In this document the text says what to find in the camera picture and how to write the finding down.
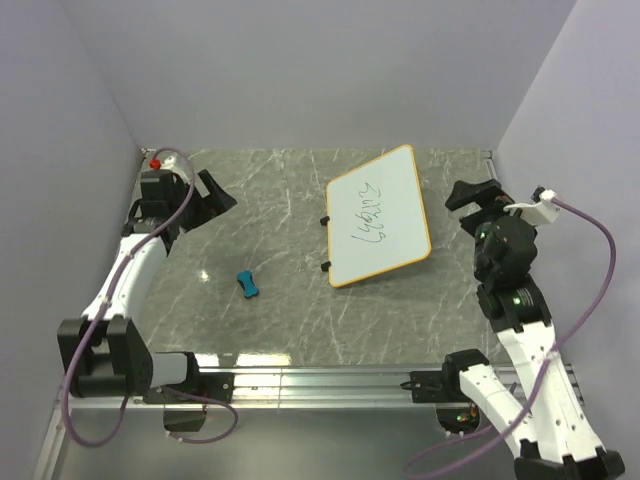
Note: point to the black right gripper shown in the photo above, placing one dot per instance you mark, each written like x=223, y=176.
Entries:
x=465, y=192

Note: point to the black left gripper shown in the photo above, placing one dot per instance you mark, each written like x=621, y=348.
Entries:
x=210, y=205

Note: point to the blue whiteboard eraser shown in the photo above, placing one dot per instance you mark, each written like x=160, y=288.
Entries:
x=247, y=284

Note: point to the yellow framed whiteboard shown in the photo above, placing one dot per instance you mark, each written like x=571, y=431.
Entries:
x=376, y=219

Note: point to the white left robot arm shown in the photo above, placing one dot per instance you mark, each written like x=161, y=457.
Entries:
x=103, y=353

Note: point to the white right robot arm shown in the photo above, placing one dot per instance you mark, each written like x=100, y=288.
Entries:
x=549, y=435

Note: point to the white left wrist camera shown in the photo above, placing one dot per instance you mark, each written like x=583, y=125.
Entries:
x=174, y=164

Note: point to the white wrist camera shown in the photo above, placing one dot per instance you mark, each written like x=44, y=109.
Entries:
x=174, y=164
x=541, y=211

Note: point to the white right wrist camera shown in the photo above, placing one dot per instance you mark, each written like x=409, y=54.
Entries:
x=541, y=211

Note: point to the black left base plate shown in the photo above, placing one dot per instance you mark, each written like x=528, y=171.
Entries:
x=212, y=385

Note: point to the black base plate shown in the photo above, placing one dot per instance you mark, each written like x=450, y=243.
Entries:
x=428, y=386
x=212, y=385

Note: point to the aluminium mounting rail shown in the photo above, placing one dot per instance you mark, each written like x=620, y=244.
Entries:
x=282, y=423

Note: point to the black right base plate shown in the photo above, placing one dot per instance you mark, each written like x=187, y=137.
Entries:
x=428, y=386

